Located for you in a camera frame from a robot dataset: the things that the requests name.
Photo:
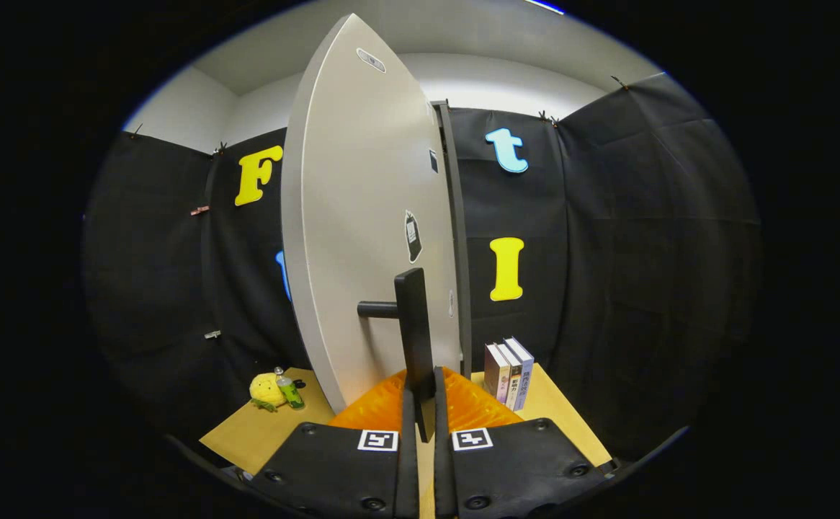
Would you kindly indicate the green drink bottle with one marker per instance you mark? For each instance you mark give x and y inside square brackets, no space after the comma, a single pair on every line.
[290,393]

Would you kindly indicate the yellow plush toy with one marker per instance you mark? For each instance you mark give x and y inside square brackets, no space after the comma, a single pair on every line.
[265,389]

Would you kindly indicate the pink clip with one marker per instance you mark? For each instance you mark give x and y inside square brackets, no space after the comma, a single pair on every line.
[200,210]

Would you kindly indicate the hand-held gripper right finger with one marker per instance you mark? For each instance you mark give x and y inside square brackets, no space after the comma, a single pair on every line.
[440,476]

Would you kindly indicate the black backdrop cloth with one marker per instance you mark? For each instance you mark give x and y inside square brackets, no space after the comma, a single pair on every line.
[643,252]

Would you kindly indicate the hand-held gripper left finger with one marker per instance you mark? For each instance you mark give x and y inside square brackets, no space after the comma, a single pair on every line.
[409,476]

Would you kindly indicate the brown cover book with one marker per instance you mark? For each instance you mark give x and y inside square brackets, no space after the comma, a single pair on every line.
[493,371]

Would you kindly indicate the long ceiling light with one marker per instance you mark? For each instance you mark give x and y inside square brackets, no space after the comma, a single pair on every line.
[546,6]

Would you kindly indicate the white spine book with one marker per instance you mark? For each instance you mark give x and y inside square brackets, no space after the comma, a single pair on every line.
[514,386]

